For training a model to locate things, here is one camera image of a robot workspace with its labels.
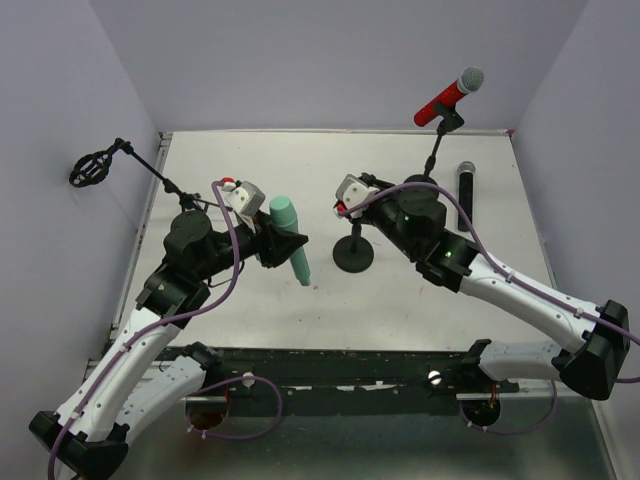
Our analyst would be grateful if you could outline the mint green microphone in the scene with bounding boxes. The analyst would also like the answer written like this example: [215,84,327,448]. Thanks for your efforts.
[269,195,311,287]

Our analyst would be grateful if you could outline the short black round-base mic stand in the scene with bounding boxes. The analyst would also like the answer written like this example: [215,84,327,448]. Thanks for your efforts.
[332,222,374,274]

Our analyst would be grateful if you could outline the red glitter microphone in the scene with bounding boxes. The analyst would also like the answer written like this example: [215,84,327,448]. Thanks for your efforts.
[414,67,485,127]

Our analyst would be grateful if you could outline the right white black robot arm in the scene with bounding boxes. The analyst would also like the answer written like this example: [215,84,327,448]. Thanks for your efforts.
[336,175,630,400]

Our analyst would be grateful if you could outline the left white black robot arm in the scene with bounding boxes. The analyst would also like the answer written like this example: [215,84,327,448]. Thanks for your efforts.
[29,211,308,479]

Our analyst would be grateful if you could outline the tall black tripod mic stand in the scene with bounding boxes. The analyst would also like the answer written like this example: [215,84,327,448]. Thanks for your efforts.
[68,137,221,213]

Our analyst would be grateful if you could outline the black microphone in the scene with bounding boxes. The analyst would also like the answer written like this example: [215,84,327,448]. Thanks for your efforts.
[457,161,476,222]

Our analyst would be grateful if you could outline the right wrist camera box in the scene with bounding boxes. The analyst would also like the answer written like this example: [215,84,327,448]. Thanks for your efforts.
[333,174,381,222]

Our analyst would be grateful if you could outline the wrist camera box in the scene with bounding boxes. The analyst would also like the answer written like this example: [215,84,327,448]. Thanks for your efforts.
[333,174,381,222]
[221,177,266,224]

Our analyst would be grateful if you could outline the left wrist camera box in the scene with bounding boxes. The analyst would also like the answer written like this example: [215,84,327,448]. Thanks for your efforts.
[221,177,266,224]

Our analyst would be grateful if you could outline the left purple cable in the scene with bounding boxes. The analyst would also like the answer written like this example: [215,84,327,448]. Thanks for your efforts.
[47,179,286,480]

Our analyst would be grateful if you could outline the black front mounting rail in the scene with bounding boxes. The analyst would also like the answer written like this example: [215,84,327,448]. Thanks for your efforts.
[186,346,519,418]

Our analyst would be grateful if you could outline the aluminium frame rail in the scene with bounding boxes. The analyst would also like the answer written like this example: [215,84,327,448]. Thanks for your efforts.
[82,357,614,401]

